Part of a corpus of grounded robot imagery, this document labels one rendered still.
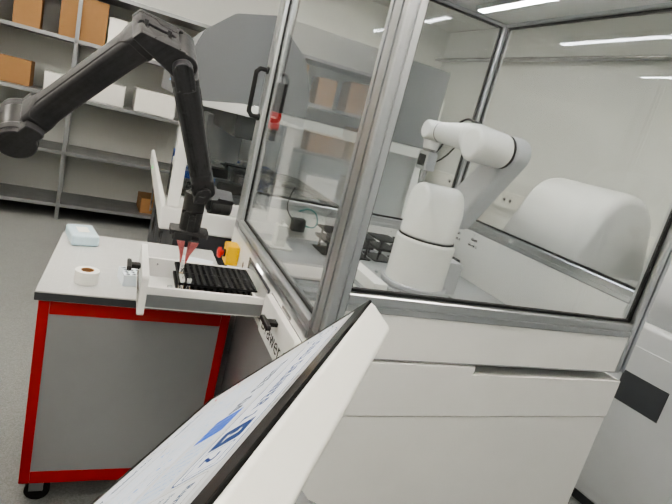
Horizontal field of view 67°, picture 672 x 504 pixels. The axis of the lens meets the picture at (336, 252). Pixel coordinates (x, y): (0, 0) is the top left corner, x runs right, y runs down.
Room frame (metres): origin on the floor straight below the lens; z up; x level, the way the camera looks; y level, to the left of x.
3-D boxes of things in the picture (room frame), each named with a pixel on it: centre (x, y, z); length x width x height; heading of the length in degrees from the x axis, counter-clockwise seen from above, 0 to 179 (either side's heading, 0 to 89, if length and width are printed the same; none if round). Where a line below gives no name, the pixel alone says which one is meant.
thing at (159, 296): (1.42, 0.32, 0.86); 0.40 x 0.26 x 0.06; 114
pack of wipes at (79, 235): (1.82, 0.95, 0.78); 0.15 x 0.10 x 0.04; 39
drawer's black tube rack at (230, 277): (1.42, 0.33, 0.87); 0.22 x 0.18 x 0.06; 114
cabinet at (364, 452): (1.62, -0.24, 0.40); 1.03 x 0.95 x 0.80; 24
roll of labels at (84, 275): (1.46, 0.73, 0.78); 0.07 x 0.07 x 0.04
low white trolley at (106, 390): (1.72, 0.66, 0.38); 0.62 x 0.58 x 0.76; 24
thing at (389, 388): (1.63, -0.24, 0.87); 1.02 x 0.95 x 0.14; 24
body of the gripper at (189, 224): (1.34, 0.41, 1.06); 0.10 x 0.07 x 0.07; 113
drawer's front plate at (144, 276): (1.34, 0.51, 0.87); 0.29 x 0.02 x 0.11; 24
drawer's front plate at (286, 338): (1.18, 0.09, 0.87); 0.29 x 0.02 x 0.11; 24
